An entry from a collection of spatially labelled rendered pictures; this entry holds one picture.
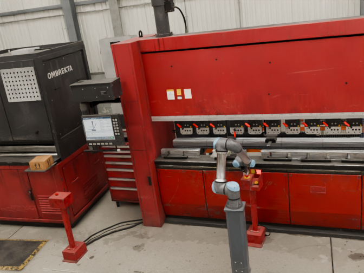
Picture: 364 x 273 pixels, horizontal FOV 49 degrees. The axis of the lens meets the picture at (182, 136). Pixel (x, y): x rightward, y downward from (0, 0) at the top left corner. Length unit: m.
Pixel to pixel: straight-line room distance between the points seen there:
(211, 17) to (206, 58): 4.25
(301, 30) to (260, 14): 4.31
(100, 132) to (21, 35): 6.41
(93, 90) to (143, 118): 0.65
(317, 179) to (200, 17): 5.07
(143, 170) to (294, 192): 1.77
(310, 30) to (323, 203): 1.82
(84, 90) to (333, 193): 2.86
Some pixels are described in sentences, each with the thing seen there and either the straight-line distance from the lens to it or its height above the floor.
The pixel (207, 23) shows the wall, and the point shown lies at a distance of 8.63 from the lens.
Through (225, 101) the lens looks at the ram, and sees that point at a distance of 4.45.
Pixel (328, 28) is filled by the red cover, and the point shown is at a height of 2.23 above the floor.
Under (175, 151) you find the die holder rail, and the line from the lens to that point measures 4.87.
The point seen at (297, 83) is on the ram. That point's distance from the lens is 4.27.
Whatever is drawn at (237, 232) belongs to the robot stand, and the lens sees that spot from 3.95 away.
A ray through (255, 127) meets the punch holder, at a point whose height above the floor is 1.25.
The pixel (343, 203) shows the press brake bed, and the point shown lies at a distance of 4.62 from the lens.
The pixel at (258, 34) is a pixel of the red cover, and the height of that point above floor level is 2.24.
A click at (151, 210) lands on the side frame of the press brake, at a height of 0.23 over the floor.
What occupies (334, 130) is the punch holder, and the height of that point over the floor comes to 1.21.
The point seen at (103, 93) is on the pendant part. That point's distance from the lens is 4.39.
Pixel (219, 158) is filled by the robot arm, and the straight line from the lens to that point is 3.79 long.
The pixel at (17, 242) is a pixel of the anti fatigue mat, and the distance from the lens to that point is 5.72.
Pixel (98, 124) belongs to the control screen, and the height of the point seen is 1.49.
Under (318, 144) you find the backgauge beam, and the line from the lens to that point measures 4.75.
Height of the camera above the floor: 2.68
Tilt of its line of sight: 19 degrees down
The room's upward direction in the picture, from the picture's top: 8 degrees counter-clockwise
